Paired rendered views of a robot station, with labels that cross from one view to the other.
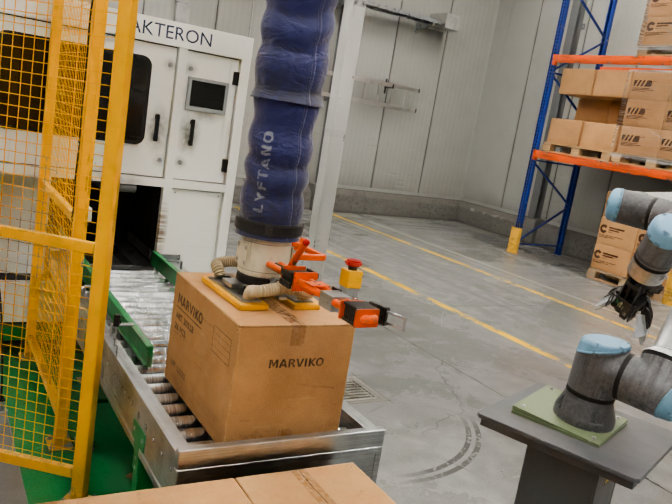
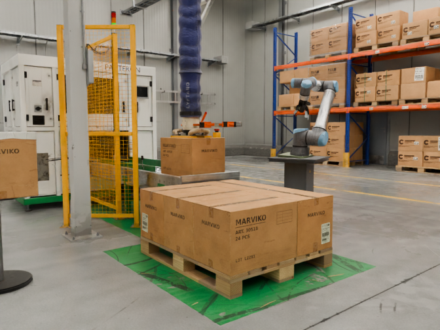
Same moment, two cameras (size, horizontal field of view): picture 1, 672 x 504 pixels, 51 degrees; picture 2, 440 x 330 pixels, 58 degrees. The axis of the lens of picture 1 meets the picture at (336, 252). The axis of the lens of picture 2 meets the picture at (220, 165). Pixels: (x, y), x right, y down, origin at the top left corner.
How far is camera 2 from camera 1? 1.95 m
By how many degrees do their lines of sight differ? 8
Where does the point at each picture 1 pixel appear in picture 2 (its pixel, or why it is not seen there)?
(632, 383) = (310, 137)
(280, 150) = (192, 87)
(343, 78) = not seen: hidden behind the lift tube
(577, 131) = (291, 99)
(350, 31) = not seen: hidden behind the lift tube
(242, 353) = (193, 147)
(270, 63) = (184, 61)
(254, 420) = (200, 169)
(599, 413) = (303, 150)
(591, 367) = (298, 136)
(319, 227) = not seen: hidden behind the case
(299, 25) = (192, 48)
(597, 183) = (306, 122)
